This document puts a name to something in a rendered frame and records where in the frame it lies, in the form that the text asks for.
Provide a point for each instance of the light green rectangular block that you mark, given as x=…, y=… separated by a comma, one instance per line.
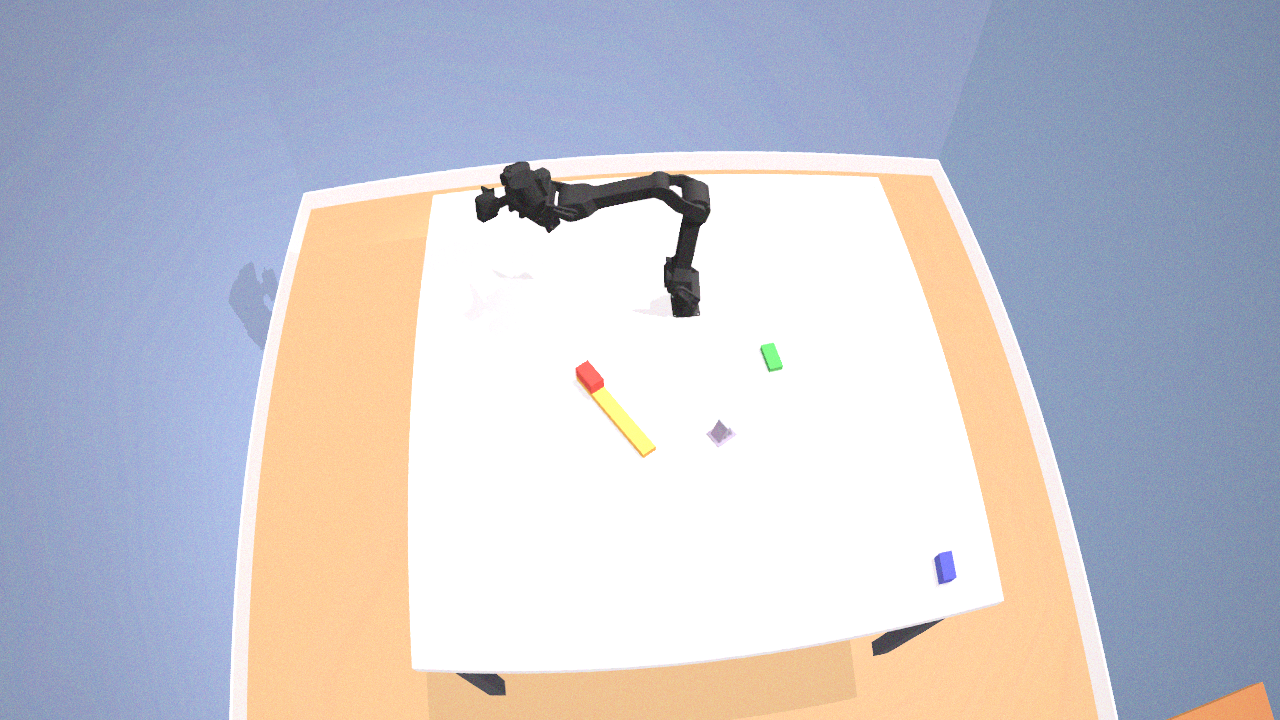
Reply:
x=771, y=357

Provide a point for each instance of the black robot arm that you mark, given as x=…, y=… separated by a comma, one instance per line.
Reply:
x=581, y=200

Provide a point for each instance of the blue rectangular block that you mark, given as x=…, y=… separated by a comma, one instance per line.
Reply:
x=945, y=567

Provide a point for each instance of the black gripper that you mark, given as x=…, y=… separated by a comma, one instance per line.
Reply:
x=487, y=205

